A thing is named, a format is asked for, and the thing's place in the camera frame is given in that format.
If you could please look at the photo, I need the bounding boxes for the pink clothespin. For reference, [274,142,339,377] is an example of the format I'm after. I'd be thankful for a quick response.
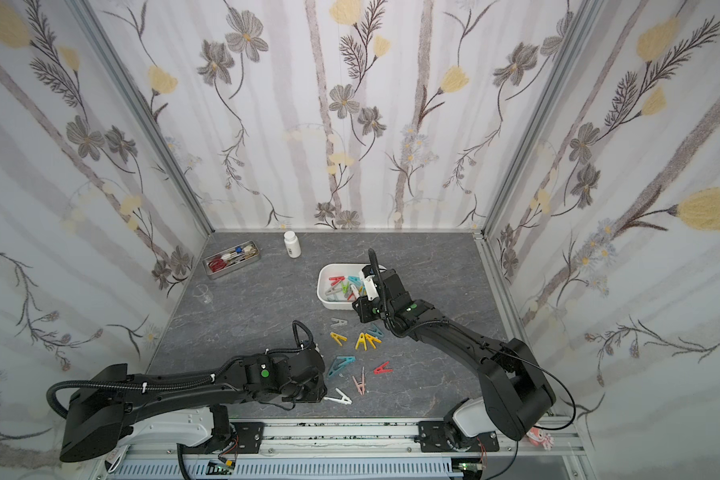
[352,368,367,396]

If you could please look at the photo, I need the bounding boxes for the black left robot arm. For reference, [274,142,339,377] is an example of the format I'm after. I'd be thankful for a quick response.
[46,336,327,463]

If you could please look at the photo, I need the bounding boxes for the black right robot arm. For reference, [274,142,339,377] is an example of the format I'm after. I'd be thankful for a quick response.
[352,248,559,441]

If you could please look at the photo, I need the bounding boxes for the white plastic storage box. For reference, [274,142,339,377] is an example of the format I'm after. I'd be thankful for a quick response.
[316,263,366,310]

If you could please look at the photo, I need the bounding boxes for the dark teal clothespin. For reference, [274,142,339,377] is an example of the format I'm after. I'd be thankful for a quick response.
[367,325,384,339]

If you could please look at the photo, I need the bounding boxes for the orange yellow clothespin centre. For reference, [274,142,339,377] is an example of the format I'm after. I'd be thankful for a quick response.
[364,334,381,349]

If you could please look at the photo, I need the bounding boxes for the white clothespin bottom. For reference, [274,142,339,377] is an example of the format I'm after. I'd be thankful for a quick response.
[324,388,352,405]

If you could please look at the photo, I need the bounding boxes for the turquoise clothespin of pair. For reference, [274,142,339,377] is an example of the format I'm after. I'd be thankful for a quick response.
[336,356,356,365]

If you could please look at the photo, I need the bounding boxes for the yellow clothespin left centre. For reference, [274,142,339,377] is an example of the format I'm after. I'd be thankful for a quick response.
[330,332,348,346]

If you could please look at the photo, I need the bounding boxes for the white pill bottle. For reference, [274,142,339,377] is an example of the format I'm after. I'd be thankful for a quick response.
[284,231,302,259]

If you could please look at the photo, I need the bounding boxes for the metal tray with tools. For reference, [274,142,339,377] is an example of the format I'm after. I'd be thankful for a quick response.
[202,241,261,280]

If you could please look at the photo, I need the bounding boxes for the pink tape dispenser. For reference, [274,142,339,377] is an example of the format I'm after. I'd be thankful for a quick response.
[526,427,554,451]

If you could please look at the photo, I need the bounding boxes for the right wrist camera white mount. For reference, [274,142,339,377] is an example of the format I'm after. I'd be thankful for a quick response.
[362,273,379,301]

